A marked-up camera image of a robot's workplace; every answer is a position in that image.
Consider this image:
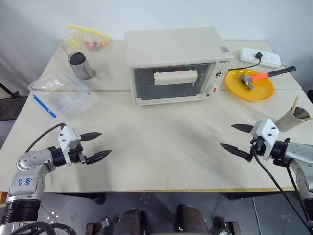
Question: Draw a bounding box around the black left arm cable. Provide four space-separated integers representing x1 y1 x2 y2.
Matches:
24 122 66 153

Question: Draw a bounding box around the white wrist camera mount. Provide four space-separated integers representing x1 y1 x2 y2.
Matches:
250 118 280 161
57 125 82 167

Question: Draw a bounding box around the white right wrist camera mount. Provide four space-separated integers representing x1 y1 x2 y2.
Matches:
250 118 280 161

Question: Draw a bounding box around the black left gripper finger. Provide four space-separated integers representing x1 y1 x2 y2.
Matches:
80 132 102 143
85 149 113 165

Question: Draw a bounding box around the steel cup lying tipped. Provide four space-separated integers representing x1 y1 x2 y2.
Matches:
275 106 313 133

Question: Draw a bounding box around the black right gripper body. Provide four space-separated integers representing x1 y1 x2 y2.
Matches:
246 136 267 163

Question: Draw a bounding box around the yellow zip bag with toys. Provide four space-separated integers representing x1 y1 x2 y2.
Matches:
64 24 113 53

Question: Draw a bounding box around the white power strip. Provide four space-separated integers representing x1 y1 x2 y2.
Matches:
238 47 282 69

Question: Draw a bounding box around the cream toaster oven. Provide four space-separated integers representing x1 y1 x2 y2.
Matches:
124 27 232 107

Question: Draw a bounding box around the wooden stick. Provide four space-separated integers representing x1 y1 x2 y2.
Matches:
291 96 300 114

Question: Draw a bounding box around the glass oven door with handle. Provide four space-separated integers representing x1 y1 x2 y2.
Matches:
130 62 216 102

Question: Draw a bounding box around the yellow round plate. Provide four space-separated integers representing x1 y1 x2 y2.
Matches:
225 69 275 102

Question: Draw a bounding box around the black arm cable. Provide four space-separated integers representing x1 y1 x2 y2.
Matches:
252 146 313 235
24 122 66 153

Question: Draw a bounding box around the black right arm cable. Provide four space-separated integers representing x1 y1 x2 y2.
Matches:
252 146 313 235

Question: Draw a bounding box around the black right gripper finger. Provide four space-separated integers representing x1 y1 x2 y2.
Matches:
231 123 255 134
219 142 251 161

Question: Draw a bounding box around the metal scoop handle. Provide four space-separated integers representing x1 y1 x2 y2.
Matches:
60 46 72 59

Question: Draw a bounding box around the steel cup with dark contents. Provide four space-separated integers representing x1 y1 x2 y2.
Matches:
69 51 97 80

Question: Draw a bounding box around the black plug with cable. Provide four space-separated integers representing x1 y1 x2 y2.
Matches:
228 52 264 72

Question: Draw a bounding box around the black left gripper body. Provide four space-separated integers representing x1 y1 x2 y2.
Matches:
69 143 88 165

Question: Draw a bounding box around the black cable bundle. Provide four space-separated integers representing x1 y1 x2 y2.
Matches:
0 221 79 235

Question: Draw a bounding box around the dark rounded shape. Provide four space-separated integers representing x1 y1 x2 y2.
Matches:
116 208 148 235
175 204 211 235

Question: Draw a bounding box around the black metal stand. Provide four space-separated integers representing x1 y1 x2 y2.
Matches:
0 81 28 122

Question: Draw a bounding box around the hammer with orange black handle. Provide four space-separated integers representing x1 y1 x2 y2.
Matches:
241 66 297 92

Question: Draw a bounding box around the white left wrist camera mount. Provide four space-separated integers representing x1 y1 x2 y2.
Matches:
57 125 82 167

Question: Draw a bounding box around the clear blue zip plastic bag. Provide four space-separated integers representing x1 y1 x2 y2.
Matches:
27 73 93 121

